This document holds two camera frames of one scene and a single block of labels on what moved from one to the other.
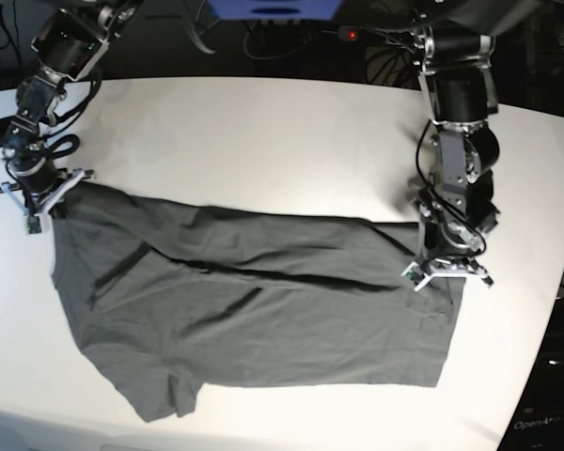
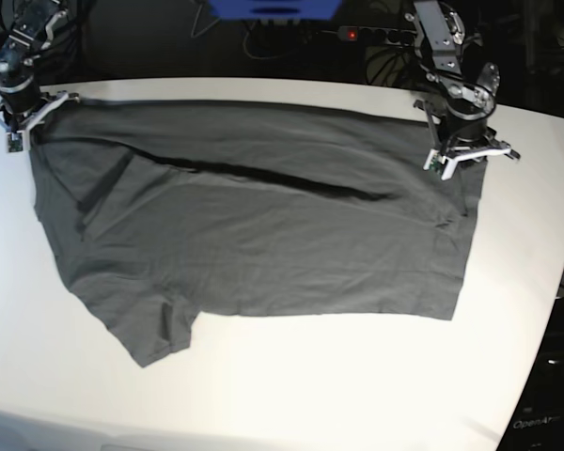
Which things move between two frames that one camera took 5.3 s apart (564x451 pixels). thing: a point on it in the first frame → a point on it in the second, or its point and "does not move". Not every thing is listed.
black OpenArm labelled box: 549,416 does not move
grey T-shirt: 163,297 → 159,209
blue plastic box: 274,10 does not move
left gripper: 447,237 → 465,119
